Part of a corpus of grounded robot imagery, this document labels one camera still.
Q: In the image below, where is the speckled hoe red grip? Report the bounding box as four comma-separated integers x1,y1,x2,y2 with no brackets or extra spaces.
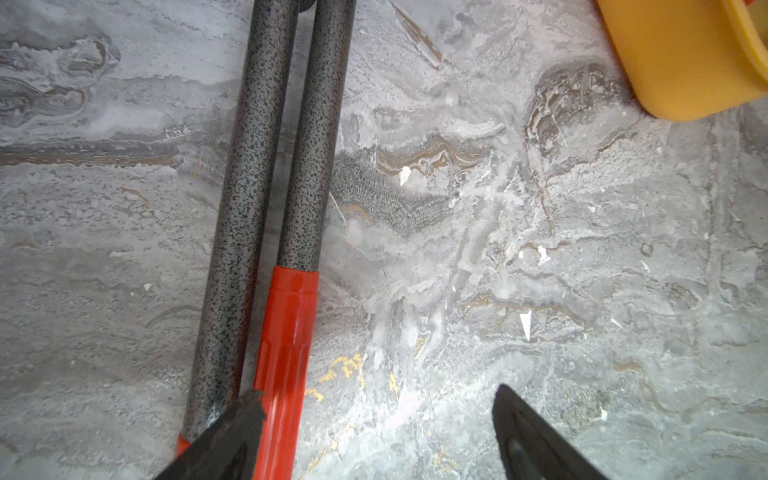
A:
175,1,312,455
253,1,356,479

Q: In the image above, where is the yellow plastic storage box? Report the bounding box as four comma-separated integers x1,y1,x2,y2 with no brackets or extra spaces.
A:
598,0,767,122

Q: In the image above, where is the speckled hoe inner red grip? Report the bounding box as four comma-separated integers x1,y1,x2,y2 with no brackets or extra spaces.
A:
253,1,356,479

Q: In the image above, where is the speckled hoe outer red grip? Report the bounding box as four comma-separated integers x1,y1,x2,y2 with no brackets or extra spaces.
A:
175,1,312,455

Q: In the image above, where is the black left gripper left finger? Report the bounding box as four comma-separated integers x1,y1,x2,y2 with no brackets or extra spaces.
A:
155,390,266,480

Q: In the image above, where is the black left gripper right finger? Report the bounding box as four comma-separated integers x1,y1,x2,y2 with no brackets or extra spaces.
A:
492,384,606,480

